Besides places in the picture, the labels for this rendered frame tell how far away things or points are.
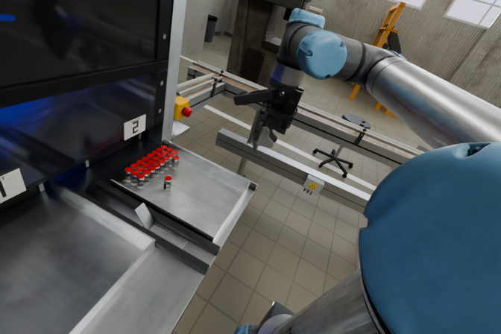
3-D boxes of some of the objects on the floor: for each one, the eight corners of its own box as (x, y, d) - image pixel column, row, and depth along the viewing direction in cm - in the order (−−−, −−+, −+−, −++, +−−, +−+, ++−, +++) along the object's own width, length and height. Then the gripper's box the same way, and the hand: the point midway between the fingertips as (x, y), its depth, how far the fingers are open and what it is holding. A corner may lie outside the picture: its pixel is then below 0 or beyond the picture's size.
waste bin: (216, 42, 687) (221, 19, 653) (206, 43, 646) (210, 18, 612) (202, 36, 699) (206, 13, 665) (191, 37, 658) (195, 12, 624)
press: (208, 80, 413) (250, -148, 269) (241, 71, 518) (283, -97, 374) (281, 113, 380) (373, -126, 236) (300, 96, 485) (373, -78, 340)
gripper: (300, 94, 52) (271, 166, 64) (306, 86, 60) (279, 151, 71) (265, 80, 54) (242, 153, 65) (276, 74, 61) (253, 140, 73)
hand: (253, 145), depth 68 cm, fingers closed
